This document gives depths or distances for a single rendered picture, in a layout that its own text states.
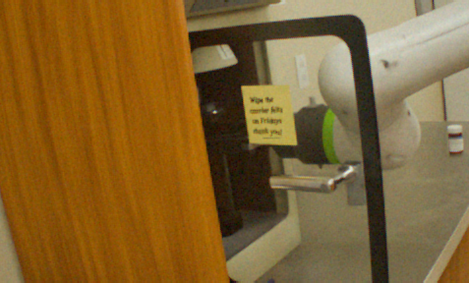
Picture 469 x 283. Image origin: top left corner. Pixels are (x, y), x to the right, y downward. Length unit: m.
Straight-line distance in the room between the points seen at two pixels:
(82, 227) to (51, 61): 0.27
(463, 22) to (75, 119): 0.57
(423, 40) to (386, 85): 0.08
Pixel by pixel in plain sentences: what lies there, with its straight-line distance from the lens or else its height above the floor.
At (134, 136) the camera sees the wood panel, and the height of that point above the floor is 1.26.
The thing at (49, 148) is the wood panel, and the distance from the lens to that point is 0.99.
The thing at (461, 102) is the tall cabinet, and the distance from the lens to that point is 3.95.
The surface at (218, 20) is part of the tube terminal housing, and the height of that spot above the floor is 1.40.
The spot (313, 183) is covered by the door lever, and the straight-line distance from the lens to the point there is 0.71.
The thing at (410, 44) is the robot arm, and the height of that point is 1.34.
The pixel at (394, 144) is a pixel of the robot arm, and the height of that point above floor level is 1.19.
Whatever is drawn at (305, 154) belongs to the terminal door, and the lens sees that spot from 0.76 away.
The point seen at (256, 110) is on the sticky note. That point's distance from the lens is 0.79.
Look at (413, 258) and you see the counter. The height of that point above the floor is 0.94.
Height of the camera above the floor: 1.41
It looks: 12 degrees down
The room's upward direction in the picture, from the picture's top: 9 degrees counter-clockwise
